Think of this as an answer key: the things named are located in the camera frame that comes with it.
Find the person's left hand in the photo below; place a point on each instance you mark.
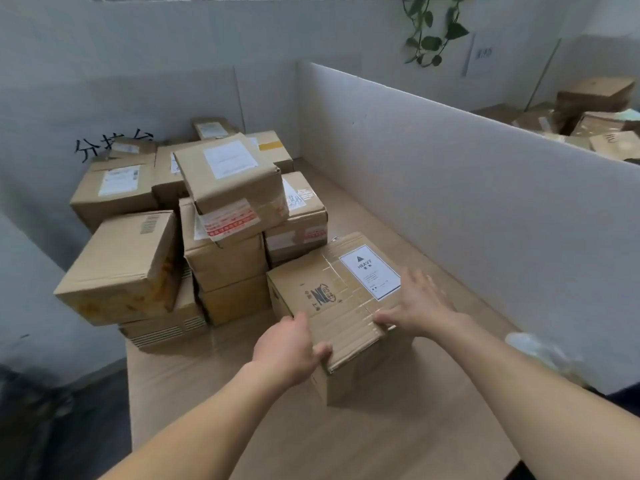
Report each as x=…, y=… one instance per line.
x=290, y=352

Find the person's right hand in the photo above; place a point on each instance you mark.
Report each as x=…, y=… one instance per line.
x=425, y=309

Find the large labelled cardboard box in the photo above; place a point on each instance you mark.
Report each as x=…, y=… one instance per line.
x=325, y=294

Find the pile of parcels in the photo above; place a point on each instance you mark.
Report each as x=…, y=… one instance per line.
x=125, y=264

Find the person's right forearm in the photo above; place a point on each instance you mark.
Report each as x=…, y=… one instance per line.
x=550, y=404

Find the person's left forearm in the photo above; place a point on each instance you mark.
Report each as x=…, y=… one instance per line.
x=200, y=429

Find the white partition board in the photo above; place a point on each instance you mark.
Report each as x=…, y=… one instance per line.
x=450, y=169

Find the dark blue plastic bin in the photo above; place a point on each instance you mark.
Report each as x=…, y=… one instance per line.
x=625, y=397

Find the green potted trailing plant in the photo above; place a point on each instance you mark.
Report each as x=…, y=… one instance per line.
x=430, y=42

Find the heap of brown cartons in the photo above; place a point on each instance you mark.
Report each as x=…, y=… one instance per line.
x=595, y=94

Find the white paper wall notice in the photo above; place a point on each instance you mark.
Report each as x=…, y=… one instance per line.
x=482, y=54

